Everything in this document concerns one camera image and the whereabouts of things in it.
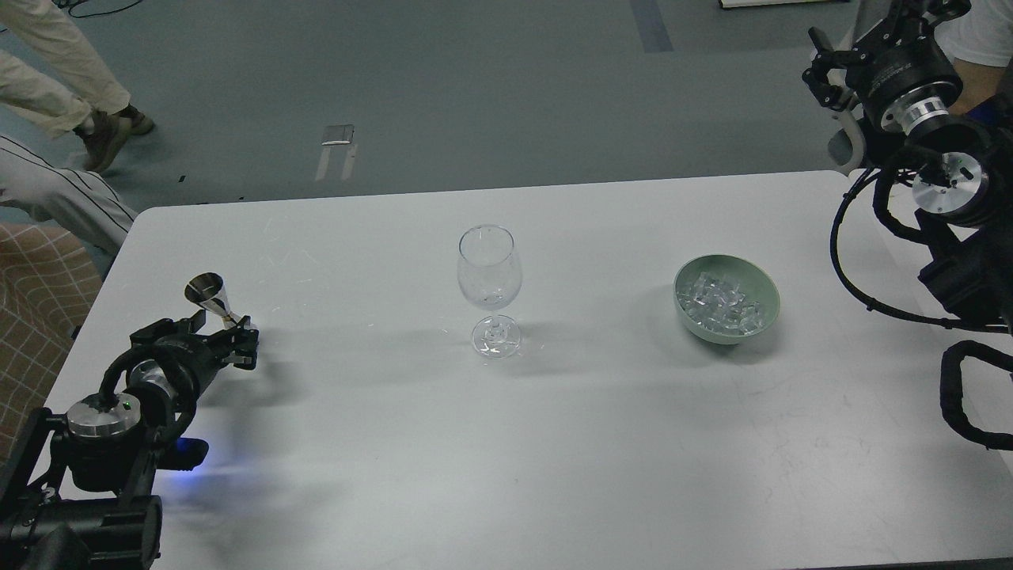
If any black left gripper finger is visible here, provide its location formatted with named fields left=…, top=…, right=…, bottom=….
left=214, top=315, right=260, bottom=371
left=130, top=310, right=207, bottom=345

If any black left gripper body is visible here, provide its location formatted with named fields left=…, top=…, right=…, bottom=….
left=124, top=332, right=237, bottom=405

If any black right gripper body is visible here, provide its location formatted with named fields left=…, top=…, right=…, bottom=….
left=851, top=21, right=963, bottom=133

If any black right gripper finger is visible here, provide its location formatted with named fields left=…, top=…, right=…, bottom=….
left=802, top=28, right=859, bottom=112
left=886, top=1, right=972, bottom=29

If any steel cocktail jigger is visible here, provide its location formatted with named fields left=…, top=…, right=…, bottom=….
left=184, top=273, right=242, bottom=329

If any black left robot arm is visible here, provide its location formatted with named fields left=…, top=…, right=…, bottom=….
left=2, top=310, right=258, bottom=569

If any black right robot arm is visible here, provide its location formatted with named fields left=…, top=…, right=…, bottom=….
left=801, top=1, right=1012, bottom=333

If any pile of clear ice cubes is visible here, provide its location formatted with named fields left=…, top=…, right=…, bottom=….
left=674, top=272, right=769, bottom=336

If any clear wine glass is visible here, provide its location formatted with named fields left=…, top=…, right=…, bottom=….
left=457, top=224, right=522, bottom=359

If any white office chair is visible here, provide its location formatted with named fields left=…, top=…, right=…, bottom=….
left=826, top=101, right=872, bottom=176

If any seated person in white shirt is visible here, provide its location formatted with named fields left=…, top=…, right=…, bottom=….
left=935, top=1, right=1012, bottom=115

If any standing person in beige trousers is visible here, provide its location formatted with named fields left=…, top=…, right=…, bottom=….
left=1, top=1, right=155, bottom=173

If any green ceramic bowl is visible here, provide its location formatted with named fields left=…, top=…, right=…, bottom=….
left=672, top=255, right=781, bottom=346

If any black cable on floor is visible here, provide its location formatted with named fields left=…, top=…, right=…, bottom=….
left=47, top=0, right=147, bottom=20

